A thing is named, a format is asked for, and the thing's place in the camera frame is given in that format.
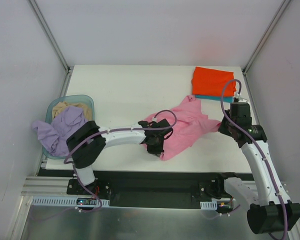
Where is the pink t shirt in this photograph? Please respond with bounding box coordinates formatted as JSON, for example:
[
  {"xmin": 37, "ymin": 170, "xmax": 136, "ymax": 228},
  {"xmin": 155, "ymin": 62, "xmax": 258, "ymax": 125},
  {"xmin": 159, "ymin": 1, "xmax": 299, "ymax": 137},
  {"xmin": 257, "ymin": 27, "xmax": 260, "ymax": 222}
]
[{"xmin": 142, "ymin": 94, "xmax": 222, "ymax": 161}]

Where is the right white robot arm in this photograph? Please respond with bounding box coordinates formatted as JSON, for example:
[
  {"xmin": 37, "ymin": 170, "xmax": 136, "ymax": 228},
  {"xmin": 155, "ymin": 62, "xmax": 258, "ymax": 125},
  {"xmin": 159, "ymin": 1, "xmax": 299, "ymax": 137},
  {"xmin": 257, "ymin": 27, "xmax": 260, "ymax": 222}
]
[{"xmin": 215, "ymin": 97, "xmax": 300, "ymax": 239}]

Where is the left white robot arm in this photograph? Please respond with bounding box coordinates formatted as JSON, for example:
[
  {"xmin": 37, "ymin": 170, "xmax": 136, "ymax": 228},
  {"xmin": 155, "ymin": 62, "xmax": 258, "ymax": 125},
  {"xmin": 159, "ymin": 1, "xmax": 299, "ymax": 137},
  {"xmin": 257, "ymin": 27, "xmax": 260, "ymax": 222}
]
[{"xmin": 66, "ymin": 118, "xmax": 174, "ymax": 195}]

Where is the folded teal t shirt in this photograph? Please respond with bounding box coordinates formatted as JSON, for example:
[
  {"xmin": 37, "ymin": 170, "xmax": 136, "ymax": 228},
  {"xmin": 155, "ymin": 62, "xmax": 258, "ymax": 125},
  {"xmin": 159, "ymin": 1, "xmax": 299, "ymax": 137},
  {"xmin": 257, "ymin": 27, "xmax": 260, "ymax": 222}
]
[{"xmin": 195, "ymin": 95, "xmax": 234, "ymax": 103}]

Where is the folded orange t shirt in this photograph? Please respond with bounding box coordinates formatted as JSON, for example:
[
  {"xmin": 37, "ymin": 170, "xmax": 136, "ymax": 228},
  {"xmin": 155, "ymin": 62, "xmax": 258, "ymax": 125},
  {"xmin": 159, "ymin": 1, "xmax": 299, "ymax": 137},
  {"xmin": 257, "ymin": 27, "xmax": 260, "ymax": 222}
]
[{"xmin": 191, "ymin": 66, "xmax": 234, "ymax": 97}]

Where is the teal plastic basket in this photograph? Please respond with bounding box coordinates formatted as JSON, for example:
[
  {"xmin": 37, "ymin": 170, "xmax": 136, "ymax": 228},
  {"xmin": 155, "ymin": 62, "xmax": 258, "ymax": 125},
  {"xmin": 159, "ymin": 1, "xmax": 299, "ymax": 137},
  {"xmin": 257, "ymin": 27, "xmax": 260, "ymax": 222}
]
[{"xmin": 42, "ymin": 94, "xmax": 95, "ymax": 160}]

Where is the lavender t shirt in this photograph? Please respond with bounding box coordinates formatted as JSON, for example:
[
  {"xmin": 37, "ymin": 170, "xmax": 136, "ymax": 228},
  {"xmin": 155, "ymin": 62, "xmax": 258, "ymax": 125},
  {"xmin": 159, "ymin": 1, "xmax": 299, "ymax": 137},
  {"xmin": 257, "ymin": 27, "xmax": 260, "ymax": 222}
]
[{"xmin": 31, "ymin": 105, "xmax": 93, "ymax": 157}]

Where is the beige t shirt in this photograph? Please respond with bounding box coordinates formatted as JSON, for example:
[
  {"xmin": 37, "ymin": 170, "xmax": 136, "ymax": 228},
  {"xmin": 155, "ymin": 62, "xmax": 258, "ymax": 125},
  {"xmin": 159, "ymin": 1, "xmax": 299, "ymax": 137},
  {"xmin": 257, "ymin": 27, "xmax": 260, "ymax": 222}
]
[{"xmin": 52, "ymin": 101, "xmax": 93, "ymax": 121}]

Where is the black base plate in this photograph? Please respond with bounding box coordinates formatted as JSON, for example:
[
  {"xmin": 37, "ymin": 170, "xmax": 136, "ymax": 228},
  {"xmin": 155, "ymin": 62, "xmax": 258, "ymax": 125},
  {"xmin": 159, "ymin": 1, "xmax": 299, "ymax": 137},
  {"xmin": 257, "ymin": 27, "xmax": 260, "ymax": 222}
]
[{"xmin": 66, "ymin": 169, "xmax": 251, "ymax": 210}]

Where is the right white cable duct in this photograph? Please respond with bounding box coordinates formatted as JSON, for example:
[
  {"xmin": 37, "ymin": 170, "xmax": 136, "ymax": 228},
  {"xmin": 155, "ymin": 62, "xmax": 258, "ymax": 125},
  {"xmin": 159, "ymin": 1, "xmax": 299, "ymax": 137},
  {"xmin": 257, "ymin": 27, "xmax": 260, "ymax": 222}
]
[{"xmin": 200, "ymin": 201, "xmax": 218, "ymax": 211}]

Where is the white cable duct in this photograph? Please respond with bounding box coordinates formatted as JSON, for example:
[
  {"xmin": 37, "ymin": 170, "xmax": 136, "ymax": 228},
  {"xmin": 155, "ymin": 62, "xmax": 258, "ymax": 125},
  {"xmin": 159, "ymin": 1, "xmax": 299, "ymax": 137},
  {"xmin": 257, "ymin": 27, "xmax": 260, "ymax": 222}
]
[
  {"xmin": 200, "ymin": 201, "xmax": 218, "ymax": 211},
  {"xmin": 32, "ymin": 196, "xmax": 110, "ymax": 208}
]

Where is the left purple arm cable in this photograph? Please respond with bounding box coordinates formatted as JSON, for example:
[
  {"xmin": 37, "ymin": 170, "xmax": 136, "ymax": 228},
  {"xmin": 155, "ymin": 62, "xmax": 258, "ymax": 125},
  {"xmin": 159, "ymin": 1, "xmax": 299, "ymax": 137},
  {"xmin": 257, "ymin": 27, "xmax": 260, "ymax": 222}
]
[{"xmin": 63, "ymin": 109, "xmax": 177, "ymax": 201}]

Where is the left white cable duct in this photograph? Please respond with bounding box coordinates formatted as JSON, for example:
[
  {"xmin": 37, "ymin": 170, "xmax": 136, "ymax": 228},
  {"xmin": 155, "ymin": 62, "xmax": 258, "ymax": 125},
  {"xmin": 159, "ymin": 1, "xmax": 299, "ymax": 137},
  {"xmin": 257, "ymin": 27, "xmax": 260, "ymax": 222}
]
[{"xmin": 32, "ymin": 196, "xmax": 110, "ymax": 208}]

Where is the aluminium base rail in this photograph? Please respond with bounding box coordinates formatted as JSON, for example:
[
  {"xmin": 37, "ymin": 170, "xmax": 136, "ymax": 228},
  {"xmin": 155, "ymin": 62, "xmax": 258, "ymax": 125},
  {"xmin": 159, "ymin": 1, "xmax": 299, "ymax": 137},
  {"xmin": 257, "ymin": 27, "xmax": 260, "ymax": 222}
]
[{"xmin": 21, "ymin": 174, "xmax": 292, "ymax": 201}]

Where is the right aluminium frame post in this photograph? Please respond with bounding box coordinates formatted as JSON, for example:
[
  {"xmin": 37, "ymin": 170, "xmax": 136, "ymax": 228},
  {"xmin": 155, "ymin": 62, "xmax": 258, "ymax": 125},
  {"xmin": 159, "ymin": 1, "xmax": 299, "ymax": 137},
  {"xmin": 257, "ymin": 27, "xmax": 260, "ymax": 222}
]
[{"xmin": 242, "ymin": 0, "xmax": 292, "ymax": 76}]

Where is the aluminium frame post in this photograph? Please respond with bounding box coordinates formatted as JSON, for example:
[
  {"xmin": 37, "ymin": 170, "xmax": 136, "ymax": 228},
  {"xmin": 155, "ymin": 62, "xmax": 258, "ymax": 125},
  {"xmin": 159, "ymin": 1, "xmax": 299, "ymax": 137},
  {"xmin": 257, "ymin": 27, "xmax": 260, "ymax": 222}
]
[
  {"xmin": 27, "ymin": 0, "xmax": 71, "ymax": 73},
  {"xmin": 242, "ymin": 0, "xmax": 292, "ymax": 76}
]

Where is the left aluminium frame post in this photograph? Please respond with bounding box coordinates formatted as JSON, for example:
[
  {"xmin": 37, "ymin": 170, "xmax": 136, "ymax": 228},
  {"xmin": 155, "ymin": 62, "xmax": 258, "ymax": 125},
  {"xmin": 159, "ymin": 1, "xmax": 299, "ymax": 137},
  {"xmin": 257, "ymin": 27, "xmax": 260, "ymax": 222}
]
[{"xmin": 27, "ymin": 0, "xmax": 71, "ymax": 73}]

